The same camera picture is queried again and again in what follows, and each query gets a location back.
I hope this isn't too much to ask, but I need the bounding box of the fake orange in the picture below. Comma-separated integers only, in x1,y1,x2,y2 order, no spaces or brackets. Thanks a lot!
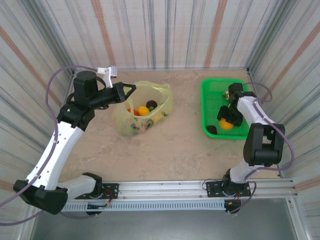
218,118,235,131

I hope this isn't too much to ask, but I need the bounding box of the yellow fake lemon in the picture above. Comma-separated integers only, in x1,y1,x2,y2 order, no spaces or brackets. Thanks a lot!
137,105,150,117

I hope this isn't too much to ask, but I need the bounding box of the green plastic basket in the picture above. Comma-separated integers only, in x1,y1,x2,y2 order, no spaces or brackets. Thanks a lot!
200,77,251,140

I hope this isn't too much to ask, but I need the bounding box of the yellow printed plastic bag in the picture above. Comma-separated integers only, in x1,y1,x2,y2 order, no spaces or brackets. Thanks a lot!
111,80,175,137

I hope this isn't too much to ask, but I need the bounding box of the black electronics module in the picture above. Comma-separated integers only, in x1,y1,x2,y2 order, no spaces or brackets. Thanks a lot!
223,199,242,215
85,202,112,216

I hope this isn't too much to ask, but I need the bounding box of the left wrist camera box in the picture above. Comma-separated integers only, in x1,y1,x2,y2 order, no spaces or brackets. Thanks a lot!
96,65,118,89

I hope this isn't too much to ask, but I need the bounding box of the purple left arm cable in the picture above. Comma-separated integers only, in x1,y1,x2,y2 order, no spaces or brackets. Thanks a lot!
0,65,99,226

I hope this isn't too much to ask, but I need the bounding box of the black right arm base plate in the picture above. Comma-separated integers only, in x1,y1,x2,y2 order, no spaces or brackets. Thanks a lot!
205,181,252,198

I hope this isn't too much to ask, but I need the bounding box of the aluminium mounting rail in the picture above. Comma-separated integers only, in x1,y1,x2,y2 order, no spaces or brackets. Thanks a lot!
59,178,300,201

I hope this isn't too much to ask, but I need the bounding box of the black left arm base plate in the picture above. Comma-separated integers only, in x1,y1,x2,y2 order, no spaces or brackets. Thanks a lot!
74,183,120,200

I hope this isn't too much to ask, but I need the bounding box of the grey slotted cable duct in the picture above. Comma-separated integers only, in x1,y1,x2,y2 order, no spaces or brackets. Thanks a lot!
61,201,227,212

